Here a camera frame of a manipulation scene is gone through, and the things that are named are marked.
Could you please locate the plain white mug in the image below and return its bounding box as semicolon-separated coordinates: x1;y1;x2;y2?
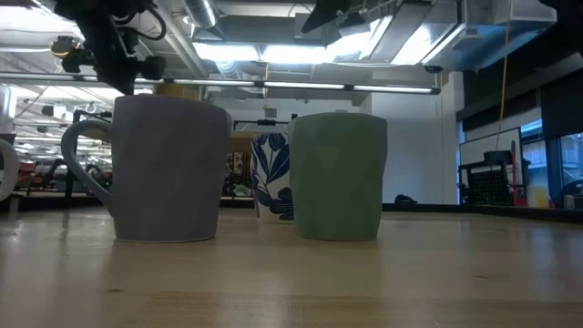
0;138;20;202

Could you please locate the white blue floral mug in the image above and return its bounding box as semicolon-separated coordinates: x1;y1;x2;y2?
250;131;295;224

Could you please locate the long ceiling light bar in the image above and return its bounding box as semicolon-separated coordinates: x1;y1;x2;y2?
0;71;442;96

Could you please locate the lavender grey faceted mug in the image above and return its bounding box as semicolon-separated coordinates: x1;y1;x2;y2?
60;93;234;243

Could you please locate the green faceted mug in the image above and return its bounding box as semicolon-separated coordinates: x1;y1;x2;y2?
287;112;389;242

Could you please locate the colourful patterned box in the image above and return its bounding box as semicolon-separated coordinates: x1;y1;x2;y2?
222;151;254;200

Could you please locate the whiteboard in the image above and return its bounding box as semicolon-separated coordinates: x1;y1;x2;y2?
458;126;525;206

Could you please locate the black crate cart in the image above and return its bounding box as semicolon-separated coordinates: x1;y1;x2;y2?
457;149;527;206

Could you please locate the yellow container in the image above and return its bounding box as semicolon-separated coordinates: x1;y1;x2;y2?
527;184;551;210

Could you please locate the ceiling cable reel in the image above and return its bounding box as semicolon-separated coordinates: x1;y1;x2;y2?
48;35;82;59

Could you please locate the round silver air duct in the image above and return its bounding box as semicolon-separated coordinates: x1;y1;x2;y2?
154;0;222;78

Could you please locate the rectangular silver air duct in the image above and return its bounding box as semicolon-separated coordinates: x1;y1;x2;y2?
421;0;559;72

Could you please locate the yellow hanging cable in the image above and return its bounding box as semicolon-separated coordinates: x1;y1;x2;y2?
494;0;512;140

